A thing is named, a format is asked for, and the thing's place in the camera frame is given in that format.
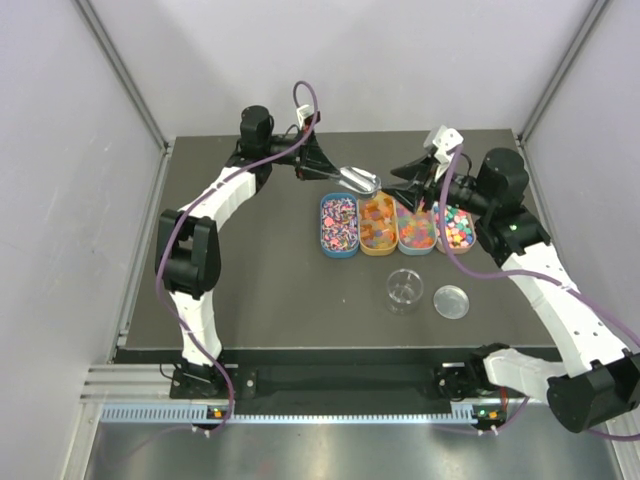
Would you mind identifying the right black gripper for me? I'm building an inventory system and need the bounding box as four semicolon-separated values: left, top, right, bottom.
381;153;493;218

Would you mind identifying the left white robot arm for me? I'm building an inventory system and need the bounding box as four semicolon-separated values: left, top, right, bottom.
155;105;338;397

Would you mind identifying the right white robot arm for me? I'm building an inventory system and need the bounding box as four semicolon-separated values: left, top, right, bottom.
383;147;639;433

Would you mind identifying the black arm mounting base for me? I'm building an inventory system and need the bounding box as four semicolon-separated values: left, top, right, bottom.
171;364;498;406

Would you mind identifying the yellow tray of popsicle candies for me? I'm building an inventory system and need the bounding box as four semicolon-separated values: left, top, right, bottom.
357;192;398;257

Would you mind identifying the pink tray of star candies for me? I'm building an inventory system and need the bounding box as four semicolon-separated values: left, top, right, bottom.
444;206;476;255

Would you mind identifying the light blue tray of gummies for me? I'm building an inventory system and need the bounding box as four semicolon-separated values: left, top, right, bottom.
395;201;437;256

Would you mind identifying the blue tray of lollipops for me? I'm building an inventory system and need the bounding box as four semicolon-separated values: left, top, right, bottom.
319;193;360;259

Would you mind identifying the clear plastic jar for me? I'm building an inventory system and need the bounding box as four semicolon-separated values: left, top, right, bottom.
386;268;424;315

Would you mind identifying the clear round jar lid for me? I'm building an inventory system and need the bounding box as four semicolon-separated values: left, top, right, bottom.
433;285;470;320

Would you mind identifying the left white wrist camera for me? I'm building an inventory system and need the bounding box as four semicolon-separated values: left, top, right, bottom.
296;104;321;133

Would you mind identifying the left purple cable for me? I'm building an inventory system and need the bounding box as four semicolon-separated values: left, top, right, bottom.
155;80;321;435

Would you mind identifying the grey slotted cable duct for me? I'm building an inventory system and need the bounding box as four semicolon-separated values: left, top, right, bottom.
99;403;506;425

